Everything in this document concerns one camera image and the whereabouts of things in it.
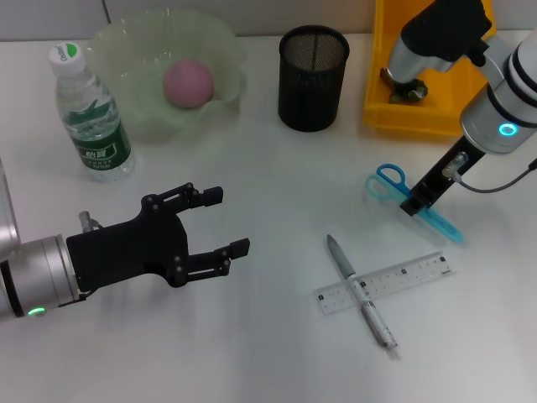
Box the grey clear pen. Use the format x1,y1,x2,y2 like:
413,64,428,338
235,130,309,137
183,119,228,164
326,233,402,361

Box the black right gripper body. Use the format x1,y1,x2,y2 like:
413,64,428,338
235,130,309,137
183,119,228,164
409,137,488,207

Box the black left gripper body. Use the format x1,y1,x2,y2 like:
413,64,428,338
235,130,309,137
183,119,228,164
65,194,192,296

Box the gripper connector cable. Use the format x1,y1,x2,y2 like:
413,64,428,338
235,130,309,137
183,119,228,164
442,152,537,195
54,210,105,308

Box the black mesh pen holder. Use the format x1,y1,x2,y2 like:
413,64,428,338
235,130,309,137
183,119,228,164
277,24,350,133

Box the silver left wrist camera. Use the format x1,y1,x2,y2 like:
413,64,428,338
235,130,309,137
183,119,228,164
0,157,22,254

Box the transparent plastic ruler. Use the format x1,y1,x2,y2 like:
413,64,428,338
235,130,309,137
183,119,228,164
314,250,457,318

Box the clear green-label water bottle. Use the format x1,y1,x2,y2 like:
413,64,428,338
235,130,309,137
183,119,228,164
46,40,137,184

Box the pink peach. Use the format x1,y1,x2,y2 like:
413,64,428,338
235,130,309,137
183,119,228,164
162,59,215,110

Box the right gripper connector cable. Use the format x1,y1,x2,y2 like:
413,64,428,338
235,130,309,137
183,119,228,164
442,152,537,195

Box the blue scissors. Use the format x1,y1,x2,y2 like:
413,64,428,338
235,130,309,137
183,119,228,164
363,163,466,245

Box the yellow plastic bin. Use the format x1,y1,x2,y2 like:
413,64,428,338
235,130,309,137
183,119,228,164
362,0,500,138

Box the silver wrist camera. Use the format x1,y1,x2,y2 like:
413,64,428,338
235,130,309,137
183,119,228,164
385,0,495,86
0,157,22,254

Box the translucent green fruit plate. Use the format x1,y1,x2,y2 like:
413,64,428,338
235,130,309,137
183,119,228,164
86,8,248,144

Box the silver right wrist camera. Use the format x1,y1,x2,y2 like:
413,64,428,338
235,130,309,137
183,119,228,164
385,0,495,86

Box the left gripper connector cable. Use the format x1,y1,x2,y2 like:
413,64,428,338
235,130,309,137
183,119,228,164
54,210,105,308

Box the green plastic wrapper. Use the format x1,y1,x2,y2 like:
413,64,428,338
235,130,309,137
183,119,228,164
379,66,430,104

